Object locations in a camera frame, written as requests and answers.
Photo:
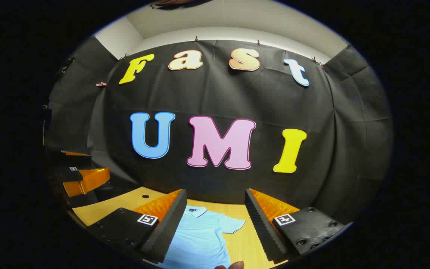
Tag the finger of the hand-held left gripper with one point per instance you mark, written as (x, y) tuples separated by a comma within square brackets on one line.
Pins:
[(73, 160), (88, 180)]

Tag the black backdrop cloth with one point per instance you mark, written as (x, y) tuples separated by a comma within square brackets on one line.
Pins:
[(274, 104)]

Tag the light blue T-shirt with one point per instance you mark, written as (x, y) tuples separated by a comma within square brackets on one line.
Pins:
[(200, 239)]

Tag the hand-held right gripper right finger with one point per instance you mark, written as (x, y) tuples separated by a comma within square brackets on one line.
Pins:
[(263, 228)]

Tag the black clamp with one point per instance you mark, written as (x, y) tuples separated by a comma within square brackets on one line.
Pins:
[(67, 64)]

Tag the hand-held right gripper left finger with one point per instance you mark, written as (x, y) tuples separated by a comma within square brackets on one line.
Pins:
[(164, 231)]

